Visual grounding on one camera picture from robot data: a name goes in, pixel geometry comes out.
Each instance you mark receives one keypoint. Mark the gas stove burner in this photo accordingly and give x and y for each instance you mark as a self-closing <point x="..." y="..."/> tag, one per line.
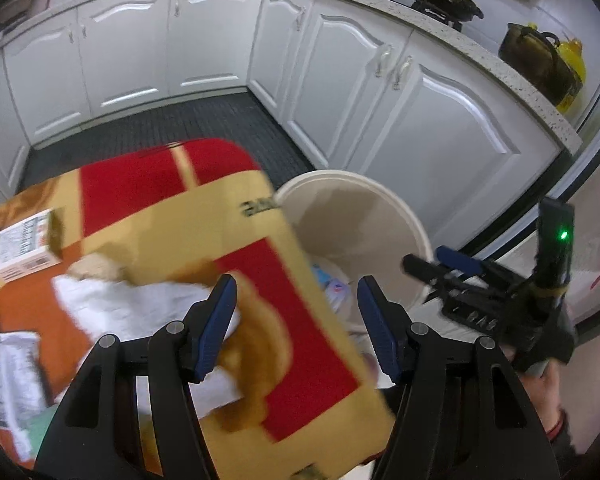
<point x="442" y="16"/>

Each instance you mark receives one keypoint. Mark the small white cardboard box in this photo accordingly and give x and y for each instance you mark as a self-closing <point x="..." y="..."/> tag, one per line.
<point x="20" y="245"/>

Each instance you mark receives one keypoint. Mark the red orange floral printed blanket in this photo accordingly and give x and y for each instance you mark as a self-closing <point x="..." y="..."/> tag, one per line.
<point x="130" y="185"/>

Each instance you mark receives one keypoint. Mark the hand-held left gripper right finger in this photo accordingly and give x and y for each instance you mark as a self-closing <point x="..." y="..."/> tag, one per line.
<point x="377" y="325"/>

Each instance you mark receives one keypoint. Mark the person's right hand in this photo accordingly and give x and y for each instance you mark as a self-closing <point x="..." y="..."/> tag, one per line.
<point x="547" y="390"/>

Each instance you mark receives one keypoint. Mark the black ribbed floor mat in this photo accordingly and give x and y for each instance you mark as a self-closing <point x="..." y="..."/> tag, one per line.
<point x="180" y="120"/>

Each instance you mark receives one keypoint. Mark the white tissue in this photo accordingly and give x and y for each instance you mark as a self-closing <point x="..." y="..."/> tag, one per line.
<point x="130" y="300"/>

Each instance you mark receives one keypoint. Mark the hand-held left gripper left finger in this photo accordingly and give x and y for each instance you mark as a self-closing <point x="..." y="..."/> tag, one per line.
<point x="215" y="325"/>

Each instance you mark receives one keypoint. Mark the row of white cabinet doors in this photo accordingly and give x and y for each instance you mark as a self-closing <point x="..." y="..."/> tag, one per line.
<point x="355" y="85"/>

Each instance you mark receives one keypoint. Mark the crumpled paper wrapper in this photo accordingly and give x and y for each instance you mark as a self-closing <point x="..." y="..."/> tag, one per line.
<point x="332" y="290"/>

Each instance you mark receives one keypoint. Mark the white plastic bucket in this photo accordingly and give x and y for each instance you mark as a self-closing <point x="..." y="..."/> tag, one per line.
<point x="340" y="210"/>

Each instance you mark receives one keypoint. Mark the yellow oil bottle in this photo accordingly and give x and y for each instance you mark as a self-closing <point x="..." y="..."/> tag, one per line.
<point x="575" y="70"/>

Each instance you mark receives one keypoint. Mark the white printed packet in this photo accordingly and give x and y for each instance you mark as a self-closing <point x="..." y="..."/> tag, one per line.
<point x="10" y="375"/>

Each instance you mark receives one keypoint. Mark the dark metal pot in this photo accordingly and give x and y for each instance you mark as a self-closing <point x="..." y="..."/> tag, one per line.
<point x="530" y="60"/>

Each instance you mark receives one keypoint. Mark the beige countertop container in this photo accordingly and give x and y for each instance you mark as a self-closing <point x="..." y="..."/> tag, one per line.
<point x="15" y="7"/>

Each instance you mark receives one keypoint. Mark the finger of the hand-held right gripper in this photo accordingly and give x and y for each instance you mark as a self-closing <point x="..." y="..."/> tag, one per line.
<point x="460" y="260"/>
<point x="430" y="272"/>

